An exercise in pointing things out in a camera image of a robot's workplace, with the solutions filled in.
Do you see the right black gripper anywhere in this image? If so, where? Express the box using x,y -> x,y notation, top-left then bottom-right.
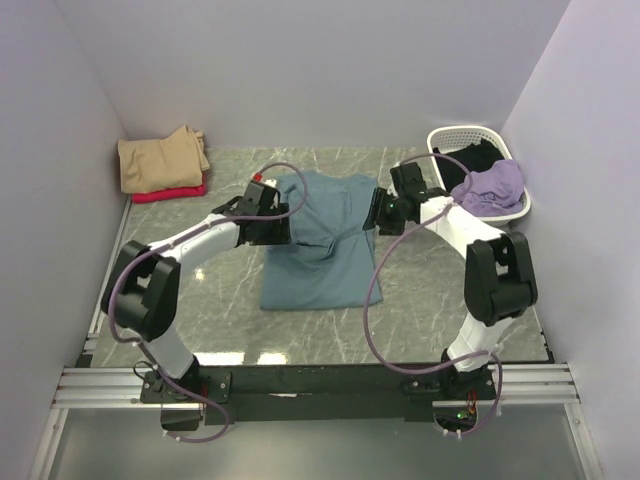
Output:
362,187 -> 406,237

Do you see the blue t shirt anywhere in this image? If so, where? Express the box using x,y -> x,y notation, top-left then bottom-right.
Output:
260,171 -> 378,311

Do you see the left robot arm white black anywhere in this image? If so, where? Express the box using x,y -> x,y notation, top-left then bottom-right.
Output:
101,180 -> 291,402

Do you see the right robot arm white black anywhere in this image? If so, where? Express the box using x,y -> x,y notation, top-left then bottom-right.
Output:
369,157 -> 538,399

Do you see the folded pink t shirt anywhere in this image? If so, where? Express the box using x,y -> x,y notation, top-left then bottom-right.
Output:
132,184 -> 207,204

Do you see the folded beige t shirt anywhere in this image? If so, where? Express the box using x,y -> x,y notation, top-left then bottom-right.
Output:
117,125 -> 210,194

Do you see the black t shirt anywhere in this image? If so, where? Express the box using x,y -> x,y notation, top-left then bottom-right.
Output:
435,139 -> 505,191

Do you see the purple t shirt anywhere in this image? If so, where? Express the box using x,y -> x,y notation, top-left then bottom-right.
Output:
451,159 -> 524,218

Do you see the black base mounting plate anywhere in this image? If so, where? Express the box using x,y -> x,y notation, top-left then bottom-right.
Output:
140,364 -> 498,431

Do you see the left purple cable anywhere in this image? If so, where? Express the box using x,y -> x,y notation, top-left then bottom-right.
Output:
108,162 -> 307,444

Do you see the purple cable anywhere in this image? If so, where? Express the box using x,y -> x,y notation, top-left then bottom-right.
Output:
108,162 -> 307,444
362,153 -> 502,437

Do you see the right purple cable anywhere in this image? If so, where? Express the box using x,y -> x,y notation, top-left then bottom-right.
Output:
362,153 -> 502,437

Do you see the aluminium rail frame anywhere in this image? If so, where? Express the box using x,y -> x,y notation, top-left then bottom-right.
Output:
31,232 -> 603,479

